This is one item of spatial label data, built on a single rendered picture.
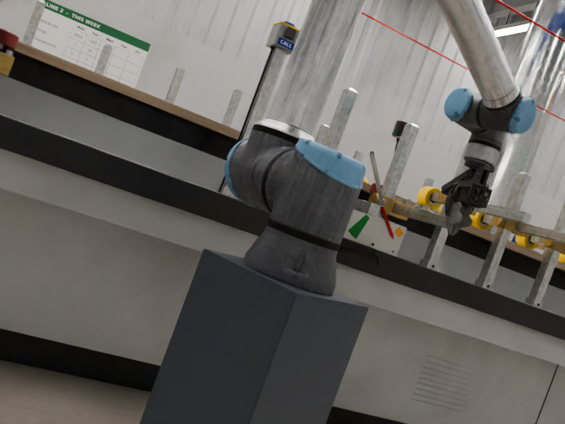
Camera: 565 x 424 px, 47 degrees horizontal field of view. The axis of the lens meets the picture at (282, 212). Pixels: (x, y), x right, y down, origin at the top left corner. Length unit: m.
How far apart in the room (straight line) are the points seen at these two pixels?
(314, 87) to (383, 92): 8.77
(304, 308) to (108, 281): 1.04
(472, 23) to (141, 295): 1.26
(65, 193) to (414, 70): 8.95
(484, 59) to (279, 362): 0.85
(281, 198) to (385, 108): 8.98
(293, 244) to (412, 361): 1.45
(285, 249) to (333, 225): 0.10
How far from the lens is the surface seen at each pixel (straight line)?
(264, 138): 1.37
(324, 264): 1.24
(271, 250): 1.22
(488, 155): 1.86
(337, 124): 2.00
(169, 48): 9.18
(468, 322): 2.43
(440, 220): 1.91
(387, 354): 2.52
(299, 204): 1.22
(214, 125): 2.03
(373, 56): 10.15
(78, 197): 1.83
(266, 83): 1.91
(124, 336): 2.15
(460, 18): 1.54
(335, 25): 1.44
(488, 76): 1.63
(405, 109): 10.35
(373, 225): 2.09
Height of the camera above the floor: 0.74
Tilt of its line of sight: 1 degrees down
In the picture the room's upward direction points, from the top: 20 degrees clockwise
